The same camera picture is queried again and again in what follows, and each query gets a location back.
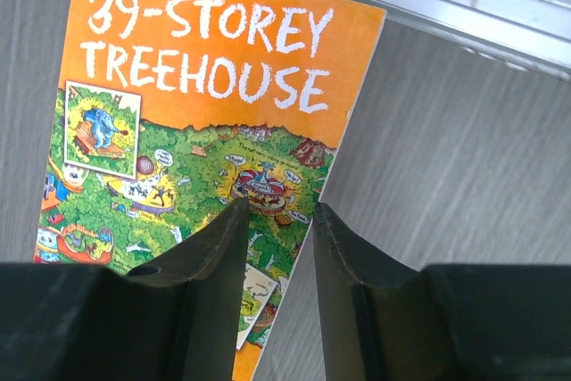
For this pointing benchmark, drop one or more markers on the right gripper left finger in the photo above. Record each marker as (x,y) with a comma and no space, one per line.
(172,318)

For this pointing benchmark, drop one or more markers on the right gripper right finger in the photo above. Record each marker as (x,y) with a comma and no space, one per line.
(382,320)

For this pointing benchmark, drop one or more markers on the orange green treehouse book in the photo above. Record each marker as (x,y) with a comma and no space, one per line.
(168,110)

